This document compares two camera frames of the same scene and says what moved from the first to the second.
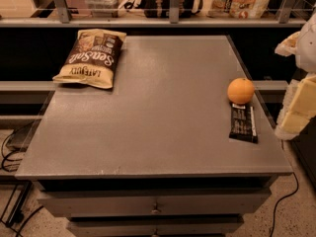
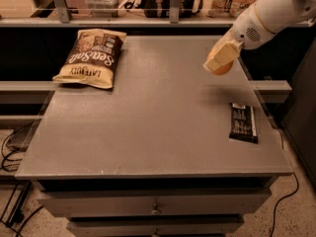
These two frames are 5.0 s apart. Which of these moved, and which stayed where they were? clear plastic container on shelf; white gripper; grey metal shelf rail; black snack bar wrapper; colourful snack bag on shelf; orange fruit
Moved: white gripper; orange fruit
Stayed: clear plastic container on shelf; grey metal shelf rail; colourful snack bag on shelf; black snack bar wrapper
